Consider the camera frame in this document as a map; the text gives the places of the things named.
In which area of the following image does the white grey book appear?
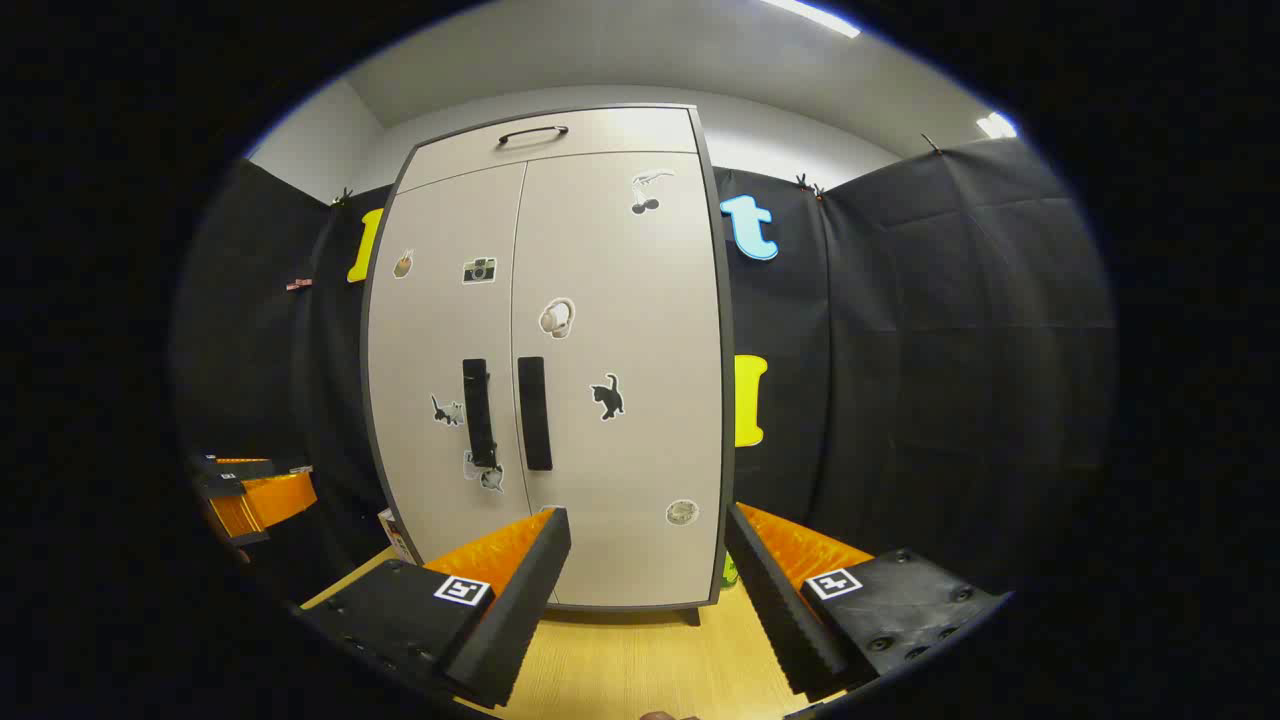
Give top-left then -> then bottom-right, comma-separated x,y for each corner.
377,508 -> 419,566

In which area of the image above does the black backdrop cloth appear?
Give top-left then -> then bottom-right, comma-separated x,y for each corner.
170,135 -> 1116,601

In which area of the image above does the beige cabinet drawer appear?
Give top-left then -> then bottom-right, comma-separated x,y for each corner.
398,107 -> 701,193

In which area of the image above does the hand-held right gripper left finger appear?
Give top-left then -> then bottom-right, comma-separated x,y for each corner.
290,507 -> 573,711

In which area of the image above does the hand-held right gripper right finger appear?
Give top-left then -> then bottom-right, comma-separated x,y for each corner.
724,502 -> 1006,701

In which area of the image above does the beige double-door shoe cabinet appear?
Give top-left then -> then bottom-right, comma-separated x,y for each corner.
360,103 -> 736,626

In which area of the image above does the black door handle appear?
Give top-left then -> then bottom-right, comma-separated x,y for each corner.
462,358 -> 499,469
517,356 -> 554,472

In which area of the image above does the beige cabinet door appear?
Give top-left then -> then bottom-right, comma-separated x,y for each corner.
511,152 -> 726,608
367,163 -> 528,573

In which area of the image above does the long ceiling light strip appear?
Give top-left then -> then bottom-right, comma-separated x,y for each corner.
760,0 -> 863,39

